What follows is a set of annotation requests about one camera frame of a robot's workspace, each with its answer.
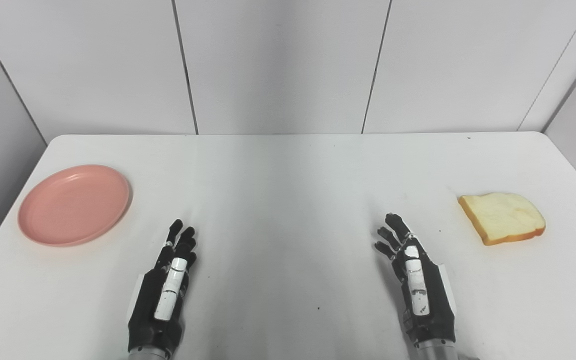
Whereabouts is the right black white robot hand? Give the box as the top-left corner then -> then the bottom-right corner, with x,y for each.
374,213 -> 457,349

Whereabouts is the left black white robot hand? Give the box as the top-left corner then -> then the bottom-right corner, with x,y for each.
127,219 -> 198,356

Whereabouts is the slice of white bread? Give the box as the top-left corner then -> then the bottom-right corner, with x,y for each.
458,192 -> 547,246

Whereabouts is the pink round plate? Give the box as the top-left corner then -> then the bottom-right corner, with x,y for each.
17,165 -> 131,247

